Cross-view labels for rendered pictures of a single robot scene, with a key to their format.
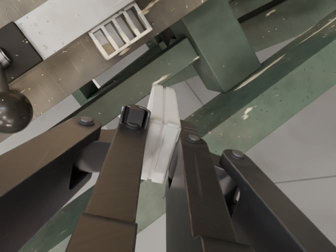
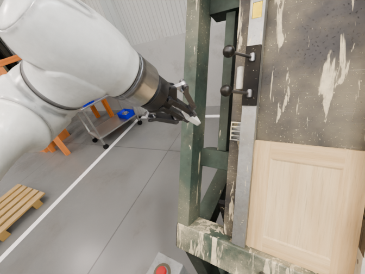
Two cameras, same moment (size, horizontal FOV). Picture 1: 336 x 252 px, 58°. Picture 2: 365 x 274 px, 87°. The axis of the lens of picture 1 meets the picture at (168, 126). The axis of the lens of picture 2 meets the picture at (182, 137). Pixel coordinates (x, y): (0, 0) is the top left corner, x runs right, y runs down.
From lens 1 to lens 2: 39 cm
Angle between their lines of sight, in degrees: 15
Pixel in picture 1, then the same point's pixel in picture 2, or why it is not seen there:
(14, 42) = (250, 101)
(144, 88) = (221, 126)
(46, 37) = (247, 110)
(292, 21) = (211, 195)
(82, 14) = (245, 124)
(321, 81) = (182, 173)
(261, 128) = (183, 147)
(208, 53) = (215, 152)
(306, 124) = (176, 185)
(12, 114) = (222, 91)
